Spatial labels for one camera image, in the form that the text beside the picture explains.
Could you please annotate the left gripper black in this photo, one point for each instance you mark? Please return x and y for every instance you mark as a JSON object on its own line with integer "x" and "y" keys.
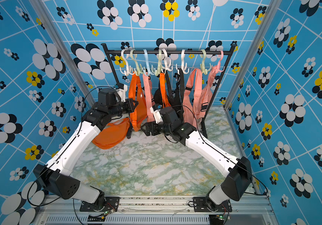
{"x": 131, "y": 107}

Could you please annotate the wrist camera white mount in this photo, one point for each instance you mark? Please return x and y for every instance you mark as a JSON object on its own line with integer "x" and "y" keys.
{"x": 156, "y": 114}
{"x": 121, "y": 91}

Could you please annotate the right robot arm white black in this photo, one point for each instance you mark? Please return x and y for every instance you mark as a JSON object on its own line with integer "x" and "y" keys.
{"x": 237, "y": 171}

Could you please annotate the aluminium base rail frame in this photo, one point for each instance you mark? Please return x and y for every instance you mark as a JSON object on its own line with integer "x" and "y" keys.
{"x": 159, "y": 210}

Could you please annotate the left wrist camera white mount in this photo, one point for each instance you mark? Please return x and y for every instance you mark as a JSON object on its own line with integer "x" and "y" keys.
{"x": 121, "y": 91}

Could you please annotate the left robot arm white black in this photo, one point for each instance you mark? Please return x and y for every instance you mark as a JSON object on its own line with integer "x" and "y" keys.
{"x": 55, "y": 177}

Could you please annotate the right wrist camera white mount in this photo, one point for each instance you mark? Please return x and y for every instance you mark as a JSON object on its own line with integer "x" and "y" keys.
{"x": 156, "y": 114}

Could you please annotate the pink bag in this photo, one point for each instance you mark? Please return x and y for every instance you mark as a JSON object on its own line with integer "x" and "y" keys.
{"x": 149, "y": 97}
{"x": 195, "y": 100}
{"x": 210, "y": 81}

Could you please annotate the pale green hook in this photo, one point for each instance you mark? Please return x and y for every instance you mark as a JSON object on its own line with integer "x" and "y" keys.
{"x": 203, "y": 68}
{"x": 159, "y": 68}
{"x": 138, "y": 69}

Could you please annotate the black metal clothes rack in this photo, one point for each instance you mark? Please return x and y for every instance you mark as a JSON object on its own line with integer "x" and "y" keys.
{"x": 217, "y": 82}

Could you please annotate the black bag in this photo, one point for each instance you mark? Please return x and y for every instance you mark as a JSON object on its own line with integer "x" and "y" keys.
{"x": 176, "y": 96}

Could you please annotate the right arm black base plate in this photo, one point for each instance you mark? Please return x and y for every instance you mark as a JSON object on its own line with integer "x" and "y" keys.
{"x": 199, "y": 205}

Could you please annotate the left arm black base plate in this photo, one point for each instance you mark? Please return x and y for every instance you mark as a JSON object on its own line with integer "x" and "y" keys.
{"x": 108, "y": 204}

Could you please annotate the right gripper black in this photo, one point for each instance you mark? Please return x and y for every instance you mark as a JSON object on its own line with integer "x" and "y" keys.
{"x": 149, "y": 125}

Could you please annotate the white hook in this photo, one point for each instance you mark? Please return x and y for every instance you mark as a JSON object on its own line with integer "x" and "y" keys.
{"x": 183, "y": 68}
{"x": 167, "y": 61}
{"x": 128, "y": 70}

